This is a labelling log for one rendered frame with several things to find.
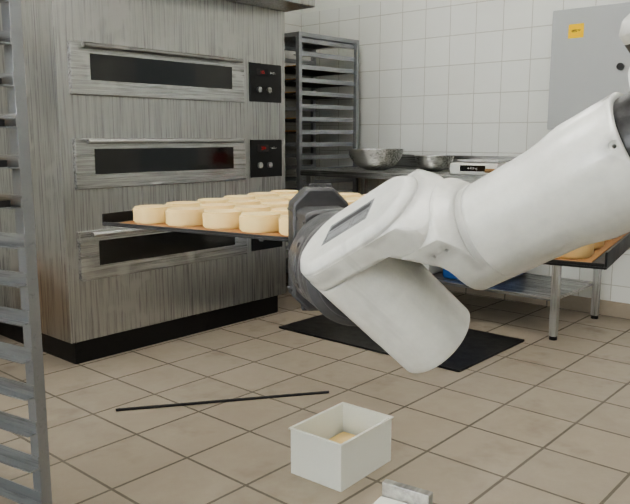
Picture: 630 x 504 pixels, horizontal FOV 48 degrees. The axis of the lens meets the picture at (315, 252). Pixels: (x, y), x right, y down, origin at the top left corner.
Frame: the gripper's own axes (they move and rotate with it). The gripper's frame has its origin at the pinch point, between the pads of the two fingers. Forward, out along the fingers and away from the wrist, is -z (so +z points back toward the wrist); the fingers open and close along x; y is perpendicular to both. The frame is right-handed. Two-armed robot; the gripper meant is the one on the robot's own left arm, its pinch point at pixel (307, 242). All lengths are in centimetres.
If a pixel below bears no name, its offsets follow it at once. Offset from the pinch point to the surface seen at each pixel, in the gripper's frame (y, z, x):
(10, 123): 44, -102, 14
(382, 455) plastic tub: -61, -144, -96
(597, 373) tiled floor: -192, -210, -99
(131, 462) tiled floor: 22, -167, -100
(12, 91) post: 43, -102, 21
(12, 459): 49, -107, -68
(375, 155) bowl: -139, -385, -1
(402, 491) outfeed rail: 3.0, 35.6, -9.2
